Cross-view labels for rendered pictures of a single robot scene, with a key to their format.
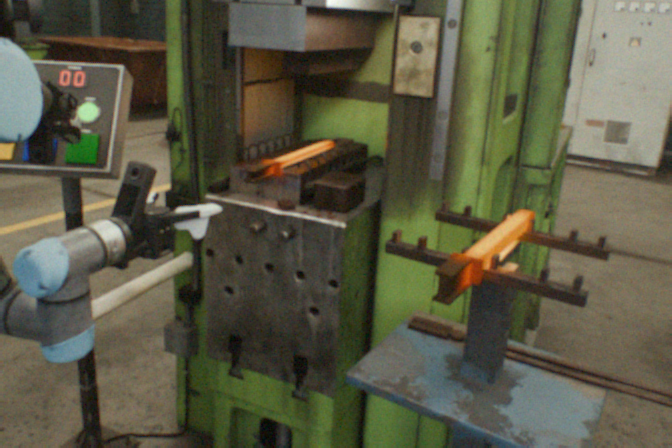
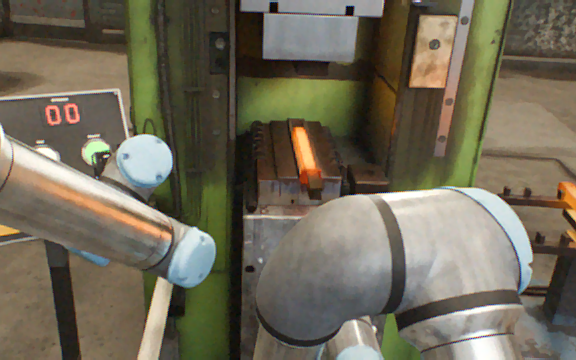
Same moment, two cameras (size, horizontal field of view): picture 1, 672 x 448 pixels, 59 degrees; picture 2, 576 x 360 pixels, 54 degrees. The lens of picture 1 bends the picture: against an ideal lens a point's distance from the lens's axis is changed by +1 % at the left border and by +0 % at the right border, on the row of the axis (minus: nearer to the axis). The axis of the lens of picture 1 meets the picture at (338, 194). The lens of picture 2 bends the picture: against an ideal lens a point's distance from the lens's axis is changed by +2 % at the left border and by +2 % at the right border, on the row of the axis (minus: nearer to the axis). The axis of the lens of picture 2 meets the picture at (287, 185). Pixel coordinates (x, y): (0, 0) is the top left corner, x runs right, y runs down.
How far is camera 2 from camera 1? 89 cm
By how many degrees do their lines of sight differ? 29
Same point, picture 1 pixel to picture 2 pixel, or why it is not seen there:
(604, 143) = not seen: hidden behind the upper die
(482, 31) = (489, 26)
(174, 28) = (142, 30)
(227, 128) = (216, 134)
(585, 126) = not seen: hidden behind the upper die
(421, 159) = (427, 141)
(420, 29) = (440, 28)
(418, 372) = (528, 333)
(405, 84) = (421, 78)
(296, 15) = (346, 26)
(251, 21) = (292, 33)
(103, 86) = (104, 118)
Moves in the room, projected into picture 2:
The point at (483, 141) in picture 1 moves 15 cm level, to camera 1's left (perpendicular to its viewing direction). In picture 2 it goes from (481, 120) to (437, 126)
